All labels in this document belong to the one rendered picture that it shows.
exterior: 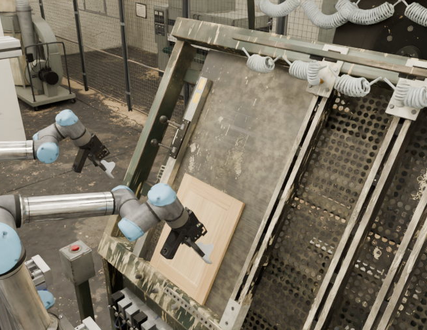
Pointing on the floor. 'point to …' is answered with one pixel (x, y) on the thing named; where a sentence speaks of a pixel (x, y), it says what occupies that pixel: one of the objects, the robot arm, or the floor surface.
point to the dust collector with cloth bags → (11, 21)
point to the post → (84, 301)
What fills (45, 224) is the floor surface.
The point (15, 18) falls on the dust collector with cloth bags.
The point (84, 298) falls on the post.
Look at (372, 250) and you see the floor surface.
